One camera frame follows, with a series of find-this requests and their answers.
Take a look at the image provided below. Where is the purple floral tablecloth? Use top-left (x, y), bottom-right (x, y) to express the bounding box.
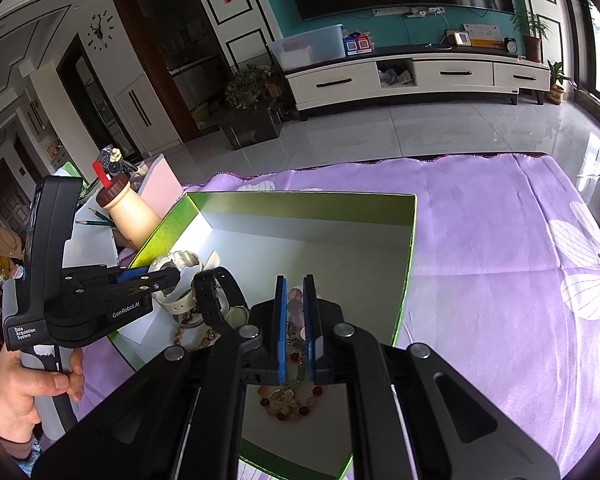
top-left (74, 152), bottom-right (600, 480)

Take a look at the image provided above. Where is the white paper sheet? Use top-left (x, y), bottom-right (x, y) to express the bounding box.
top-left (62, 222), bottom-right (118, 268)

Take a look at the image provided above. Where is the cream white wrist watch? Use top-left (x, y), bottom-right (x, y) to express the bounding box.
top-left (148, 250), bottom-right (221, 315)

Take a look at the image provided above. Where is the yellow bear bottle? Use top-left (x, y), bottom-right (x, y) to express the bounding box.
top-left (96, 174), bottom-right (161, 249)

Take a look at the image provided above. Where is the small alarm clock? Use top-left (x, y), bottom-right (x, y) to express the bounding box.
top-left (503, 37), bottom-right (518, 54)

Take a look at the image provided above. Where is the pink pen holder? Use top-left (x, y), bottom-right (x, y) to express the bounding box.
top-left (137, 154), bottom-right (183, 218)

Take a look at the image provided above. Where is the brown wooden bead bracelet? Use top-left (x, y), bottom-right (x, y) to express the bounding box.
top-left (173, 311), bottom-right (222, 354)

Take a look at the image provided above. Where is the black wrist watch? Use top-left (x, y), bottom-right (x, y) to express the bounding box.
top-left (193, 266), bottom-right (249, 335)

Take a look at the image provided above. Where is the black wall clock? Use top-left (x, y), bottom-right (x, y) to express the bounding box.
top-left (87, 10), bottom-right (114, 52)

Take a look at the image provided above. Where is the person's left hand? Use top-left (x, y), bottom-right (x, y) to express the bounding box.
top-left (0, 347), bottom-right (84, 444)

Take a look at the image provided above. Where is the white TV cabinet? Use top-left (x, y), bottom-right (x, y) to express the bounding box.
top-left (285, 50), bottom-right (550, 112)

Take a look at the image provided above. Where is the clear plastic storage bin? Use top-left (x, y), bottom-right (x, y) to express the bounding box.
top-left (268, 24), bottom-right (346, 70)

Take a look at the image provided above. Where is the red and pink bead bracelet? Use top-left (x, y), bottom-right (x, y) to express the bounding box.
top-left (258, 349), bottom-right (326, 423)

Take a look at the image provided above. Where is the green cardboard box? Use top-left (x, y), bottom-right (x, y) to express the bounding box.
top-left (131, 191), bottom-right (417, 479)

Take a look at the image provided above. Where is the large dark planter plant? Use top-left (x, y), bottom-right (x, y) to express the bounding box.
top-left (220, 64), bottom-right (283, 150)

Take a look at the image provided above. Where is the small potted plant on floor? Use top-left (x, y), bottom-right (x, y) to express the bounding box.
top-left (547, 61), bottom-right (570, 105)

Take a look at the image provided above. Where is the potted plant by cabinet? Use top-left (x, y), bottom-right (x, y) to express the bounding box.
top-left (512, 11), bottom-right (548, 63)

